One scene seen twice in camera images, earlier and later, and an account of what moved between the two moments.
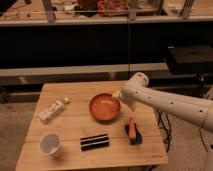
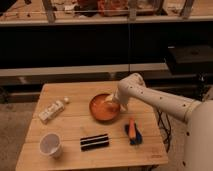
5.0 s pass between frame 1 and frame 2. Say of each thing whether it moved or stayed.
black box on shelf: stayed
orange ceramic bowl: stayed
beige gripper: moved
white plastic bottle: stayed
